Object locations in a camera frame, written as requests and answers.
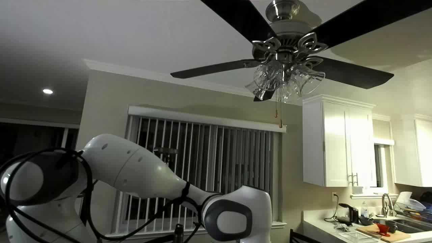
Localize chrome kitchen faucet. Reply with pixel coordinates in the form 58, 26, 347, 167
379, 191, 394, 218

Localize white vertical window blinds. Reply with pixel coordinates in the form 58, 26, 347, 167
112, 105, 287, 238

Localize white two-door wall cabinet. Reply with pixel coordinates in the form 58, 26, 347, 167
301, 93, 378, 188

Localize small kitchen window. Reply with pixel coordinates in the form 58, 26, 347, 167
372, 137, 395, 190

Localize dark chair back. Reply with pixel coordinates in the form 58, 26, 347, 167
289, 228, 321, 243

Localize black kettle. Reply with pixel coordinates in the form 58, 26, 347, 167
336, 202, 361, 226

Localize glass fan light kit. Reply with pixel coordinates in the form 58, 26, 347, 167
244, 55, 326, 103

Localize dark ceiling fan blade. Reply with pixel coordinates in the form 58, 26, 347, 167
199, 0, 276, 44
309, 0, 432, 49
252, 87, 276, 102
168, 58, 263, 80
313, 55, 395, 90

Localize pull chain with wooden knob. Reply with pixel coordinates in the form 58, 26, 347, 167
272, 98, 284, 128

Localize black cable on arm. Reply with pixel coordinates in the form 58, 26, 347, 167
0, 147, 213, 243

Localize silver ceiling fan motor housing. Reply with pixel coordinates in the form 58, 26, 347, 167
249, 0, 329, 64

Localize wooden cutting board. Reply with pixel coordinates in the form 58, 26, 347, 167
355, 222, 411, 243

